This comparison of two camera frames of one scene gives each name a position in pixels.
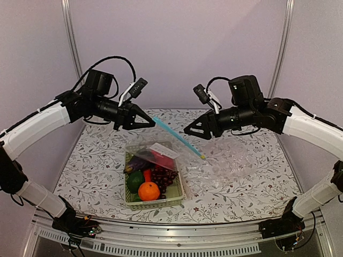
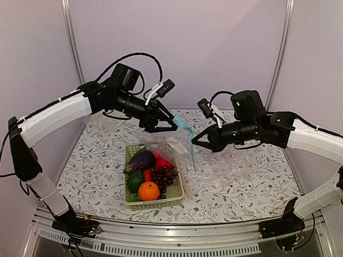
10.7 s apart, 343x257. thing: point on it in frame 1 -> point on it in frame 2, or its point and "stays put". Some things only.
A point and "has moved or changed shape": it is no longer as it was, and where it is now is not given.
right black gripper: x=209 y=122 -> x=215 y=143
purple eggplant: x=140 y=161 stays put
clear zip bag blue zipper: x=158 y=133 has moved or changed shape
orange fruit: x=148 y=191 stays put
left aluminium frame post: x=67 y=12 stays put
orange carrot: x=147 y=175 stays put
